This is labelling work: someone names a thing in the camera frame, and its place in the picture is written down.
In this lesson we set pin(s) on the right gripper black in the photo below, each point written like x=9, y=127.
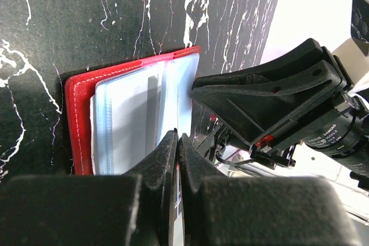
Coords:
x=284, y=101

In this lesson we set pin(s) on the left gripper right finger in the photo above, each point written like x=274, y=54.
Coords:
x=222, y=210

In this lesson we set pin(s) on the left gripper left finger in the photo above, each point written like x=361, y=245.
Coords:
x=135, y=208

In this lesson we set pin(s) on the red leather card holder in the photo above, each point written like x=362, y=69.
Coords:
x=118, y=114

